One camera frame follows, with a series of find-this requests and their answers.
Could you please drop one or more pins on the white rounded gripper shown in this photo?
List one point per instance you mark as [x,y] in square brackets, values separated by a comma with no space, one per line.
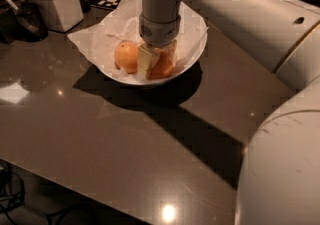
[159,33]

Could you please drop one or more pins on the orange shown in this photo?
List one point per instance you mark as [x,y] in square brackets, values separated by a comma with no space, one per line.
[164,66]
[125,56]

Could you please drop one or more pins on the dark round pan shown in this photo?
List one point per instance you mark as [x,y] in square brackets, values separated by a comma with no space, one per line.
[31,24]

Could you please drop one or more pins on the white crumpled paper liner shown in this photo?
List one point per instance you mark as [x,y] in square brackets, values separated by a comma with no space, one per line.
[106,32]

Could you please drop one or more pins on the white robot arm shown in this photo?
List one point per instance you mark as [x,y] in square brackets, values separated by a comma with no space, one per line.
[279,182]

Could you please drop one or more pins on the white bowl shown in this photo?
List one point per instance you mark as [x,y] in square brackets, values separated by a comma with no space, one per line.
[196,45]

